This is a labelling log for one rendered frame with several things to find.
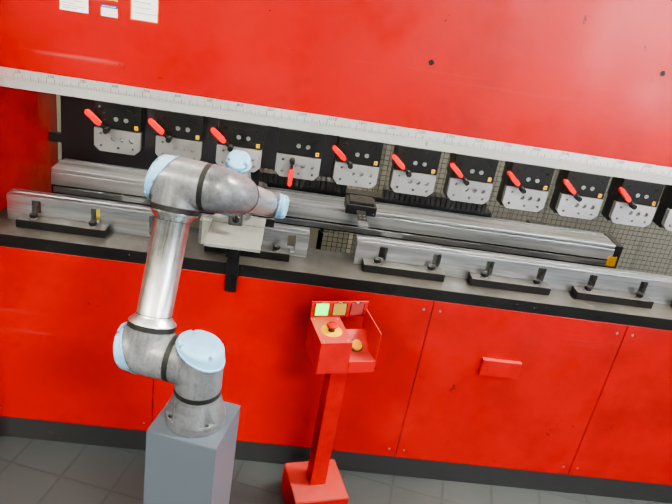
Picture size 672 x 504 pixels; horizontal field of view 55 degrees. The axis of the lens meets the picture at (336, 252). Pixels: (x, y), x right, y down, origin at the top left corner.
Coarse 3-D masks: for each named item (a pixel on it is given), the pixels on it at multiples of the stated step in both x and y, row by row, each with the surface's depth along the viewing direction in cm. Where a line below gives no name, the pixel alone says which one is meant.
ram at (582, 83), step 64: (0, 0) 194; (128, 0) 195; (192, 0) 195; (256, 0) 196; (320, 0) 196; (384, 0) 197; (448, 0) 197; (512, 0) 198; (576, 0) 198; (640, 0) 199; (0, 64) 202; (64, 64) 202; (128, 64) 203; (192, 64) 203; (256, 64) 204; (320, 64) 204; (384, 64) 205; (448, 64) 205; (512, 64) 206; (576, 64) 206; (640, 64) 207; (320, 128) 213; (448, 128) 214; (512, 128) 215; (576, 128) 215; (640, 128) 216
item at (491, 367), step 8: (488, 360) 239; (496, 360) 240; (504, 360) 241; (480, 368) 241; (488, 368) 240; (496, 368) 240; (504, 368) 241; (512, 368) 241; (520, 368) 241; (496, 376) 242; (504, 376) 242; (512, 376) 242
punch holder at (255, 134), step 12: (228, 120) 211; (228, 132) 213; (240, 132) 213; (252, 132) 213; (264, 132) 216; (240, 144) 215; (252, 144) 215; (216, 156) 216; (252, 156) 218; (252, 168) 218
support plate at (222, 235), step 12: (216, 216) 224; (216, 228) 215; (228, 228) 216; (240, 228) 218; (252, 228) 219; (204, 240) 205; (216, 240) 207; (228, 240) 208; (240, 240) 209; (252, 240) 211
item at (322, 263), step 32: (0, 224) 220; (96, 256) 219; (128, 256) 219; (192, 256) 221; (224, 256) 225; (320, 256) 237; (352, 256) 242; (352, 288) 227; (384, 288) 227; (416, 288) 227; (448, 288) 230; (480, 288) 234; (608, 320) 235; (640, 320) 235
